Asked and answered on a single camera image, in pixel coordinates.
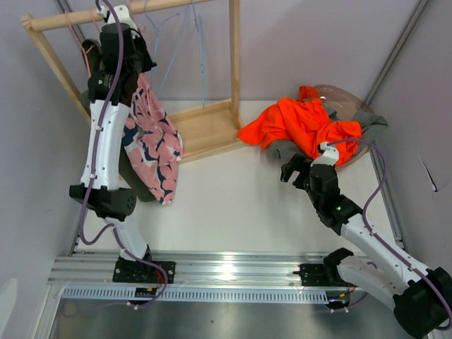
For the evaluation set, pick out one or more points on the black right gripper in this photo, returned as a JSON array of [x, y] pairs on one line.
[[298, 164]]

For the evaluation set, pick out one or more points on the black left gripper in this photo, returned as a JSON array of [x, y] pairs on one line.
[[148, 63]]

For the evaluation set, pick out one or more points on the blue wire hanger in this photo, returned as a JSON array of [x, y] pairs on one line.
[[168, 33], [199, 31]]

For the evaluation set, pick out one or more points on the orange shorts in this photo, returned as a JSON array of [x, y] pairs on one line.
[[304, 122], [307, 93]]

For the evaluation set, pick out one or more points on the pink wire hanger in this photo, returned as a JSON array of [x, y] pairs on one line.
[[95, 16], [84, 53]]

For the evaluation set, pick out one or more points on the pink patterned shorts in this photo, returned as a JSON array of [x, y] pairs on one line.
[[151, 147]]

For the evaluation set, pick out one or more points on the grey shorts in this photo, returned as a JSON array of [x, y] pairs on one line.
[[372, 126]]

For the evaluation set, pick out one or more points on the dark olive shorts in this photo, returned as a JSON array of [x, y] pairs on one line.
[[129, 175]]

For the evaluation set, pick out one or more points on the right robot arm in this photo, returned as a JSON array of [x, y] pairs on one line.
[[418, 296]]

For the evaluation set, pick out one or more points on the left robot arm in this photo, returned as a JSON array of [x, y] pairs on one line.
[[119, 57]]

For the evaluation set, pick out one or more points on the pink translucent plastic basin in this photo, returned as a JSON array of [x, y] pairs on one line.
[[341, 106]]

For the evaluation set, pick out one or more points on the wooden clothes rack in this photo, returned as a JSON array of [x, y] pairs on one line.
[[205, 131]]

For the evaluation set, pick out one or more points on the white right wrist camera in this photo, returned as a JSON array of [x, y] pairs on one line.
[[329, 155]]

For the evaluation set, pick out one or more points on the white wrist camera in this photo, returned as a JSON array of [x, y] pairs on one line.
[[122, 13], [329, 155]]

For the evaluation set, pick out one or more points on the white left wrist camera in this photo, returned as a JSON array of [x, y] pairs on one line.
[[122, 13]]

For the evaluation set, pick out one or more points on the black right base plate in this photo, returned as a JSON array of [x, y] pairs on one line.
[[319, 275]]

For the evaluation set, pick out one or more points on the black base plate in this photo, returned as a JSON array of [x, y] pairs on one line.
[[134, 272], [319, 275]]

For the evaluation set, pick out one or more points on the aluminium mounting rail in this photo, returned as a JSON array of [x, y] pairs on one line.
[[224, 269]]

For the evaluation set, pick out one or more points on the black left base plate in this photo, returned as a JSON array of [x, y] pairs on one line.
[[134, 272]]

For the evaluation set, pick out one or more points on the white slotted cable duct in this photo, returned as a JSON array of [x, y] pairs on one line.
[[197, 294]]

